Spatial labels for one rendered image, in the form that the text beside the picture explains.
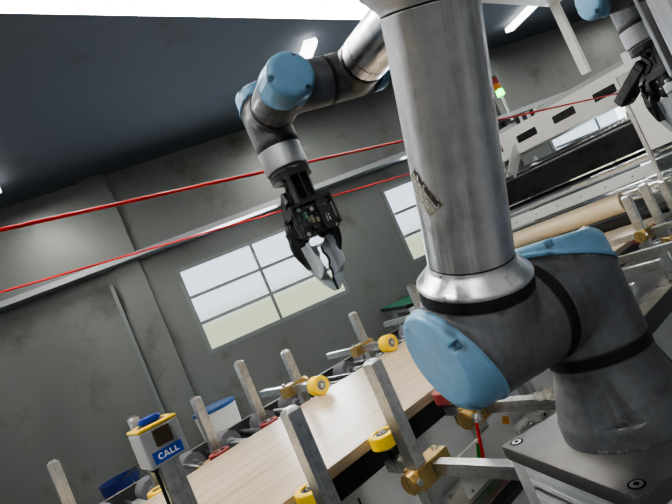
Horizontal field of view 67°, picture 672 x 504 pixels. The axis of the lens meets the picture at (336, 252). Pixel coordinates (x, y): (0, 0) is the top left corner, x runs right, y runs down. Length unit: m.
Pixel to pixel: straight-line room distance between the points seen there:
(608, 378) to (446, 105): 0.34
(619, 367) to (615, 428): 0.06
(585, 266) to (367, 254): 6.02
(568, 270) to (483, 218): 0.15
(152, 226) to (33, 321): 1.60
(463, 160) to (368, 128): 6.60
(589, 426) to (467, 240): 0.26
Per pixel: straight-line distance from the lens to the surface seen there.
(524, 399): 1.40
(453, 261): 0.49
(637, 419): 0.63
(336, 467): 1.38
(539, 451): 0.69
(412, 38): 0.45
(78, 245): 6.44
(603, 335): 0.61
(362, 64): 0.78
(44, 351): 6.43
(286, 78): 0.76
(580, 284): 0.59
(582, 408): 0.64
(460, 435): 1.73
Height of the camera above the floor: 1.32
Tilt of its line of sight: 3 degrees up
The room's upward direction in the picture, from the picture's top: 24 degrees counter-clockwise
